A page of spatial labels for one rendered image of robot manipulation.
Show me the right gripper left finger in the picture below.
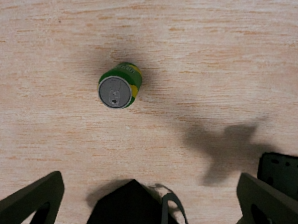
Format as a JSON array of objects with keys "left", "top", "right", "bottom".
[{"left": 0, "top": 170, "right": 65, "bottom": 224}]

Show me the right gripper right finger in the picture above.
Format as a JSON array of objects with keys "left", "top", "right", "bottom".
[{"left": 236, "top": 173, "right": 298, "bottom": 224}]

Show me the black fabric bag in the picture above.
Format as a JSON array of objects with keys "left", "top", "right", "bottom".
[{"left": 86, "top": 180, "right": 188, "bottom": 224}]

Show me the green and yellow drink can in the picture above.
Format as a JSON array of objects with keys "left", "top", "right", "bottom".
[{"left": 97, "top": 62, "right": 142, "bottom": 109}]

